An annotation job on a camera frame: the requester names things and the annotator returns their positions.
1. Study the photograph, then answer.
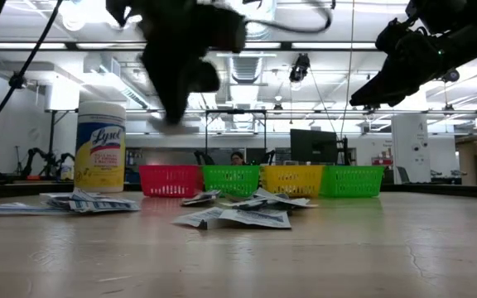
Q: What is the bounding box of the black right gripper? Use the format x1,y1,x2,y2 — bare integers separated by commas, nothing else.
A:
349,16,477,108

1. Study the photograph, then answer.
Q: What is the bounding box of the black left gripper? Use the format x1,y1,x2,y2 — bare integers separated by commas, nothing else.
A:
136,0,248,126

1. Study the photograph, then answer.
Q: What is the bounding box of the red plastic basket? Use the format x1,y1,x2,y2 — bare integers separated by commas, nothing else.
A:
138,164,205,199

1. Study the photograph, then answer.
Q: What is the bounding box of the person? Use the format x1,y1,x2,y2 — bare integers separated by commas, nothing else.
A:
229,150,247,167

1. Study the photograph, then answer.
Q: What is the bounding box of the Lysol wipes canister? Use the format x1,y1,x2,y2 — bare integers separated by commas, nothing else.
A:
74,101,127,194

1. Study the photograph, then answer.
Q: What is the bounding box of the green plastic basket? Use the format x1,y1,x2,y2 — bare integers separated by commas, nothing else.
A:
318,165,385,199
200,165,263,198

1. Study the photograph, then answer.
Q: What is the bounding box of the black monitor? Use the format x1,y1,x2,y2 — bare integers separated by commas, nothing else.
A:
290,128,340,166

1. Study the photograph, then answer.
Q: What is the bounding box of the white navy wipe packet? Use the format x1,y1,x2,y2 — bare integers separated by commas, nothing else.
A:
171,206,225,230
205,208,292,230
221,197,269,210
180,190,221,207
253,188,290,202
263,195,318,209

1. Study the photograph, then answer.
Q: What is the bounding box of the yellow plastic basket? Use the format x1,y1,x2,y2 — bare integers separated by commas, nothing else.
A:
260,165,325,199

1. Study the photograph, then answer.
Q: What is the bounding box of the pile of red-striped packets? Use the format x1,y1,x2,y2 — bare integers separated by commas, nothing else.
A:
39,188,119,204

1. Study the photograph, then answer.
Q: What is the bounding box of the black distant rig frame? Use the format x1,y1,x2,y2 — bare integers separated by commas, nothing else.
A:
204,108,268,166

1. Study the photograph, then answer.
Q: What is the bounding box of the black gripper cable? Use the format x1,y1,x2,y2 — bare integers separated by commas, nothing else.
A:
238,0,333,35

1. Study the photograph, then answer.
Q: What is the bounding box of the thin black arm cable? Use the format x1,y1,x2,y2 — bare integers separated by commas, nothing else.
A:
0,0,65,158

